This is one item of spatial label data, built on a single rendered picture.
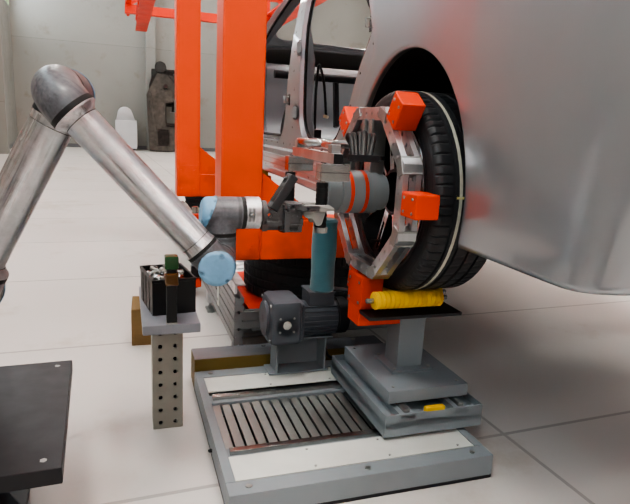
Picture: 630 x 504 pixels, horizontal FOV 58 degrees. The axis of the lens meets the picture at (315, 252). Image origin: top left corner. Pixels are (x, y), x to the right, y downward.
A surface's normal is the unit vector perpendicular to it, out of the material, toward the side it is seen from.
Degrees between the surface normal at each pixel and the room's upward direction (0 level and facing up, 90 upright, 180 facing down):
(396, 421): 90
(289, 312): 90
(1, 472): 0
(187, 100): 90
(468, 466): 90
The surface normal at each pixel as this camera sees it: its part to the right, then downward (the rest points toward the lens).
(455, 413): 0.31, 0.22
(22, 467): 0.05, -0.98
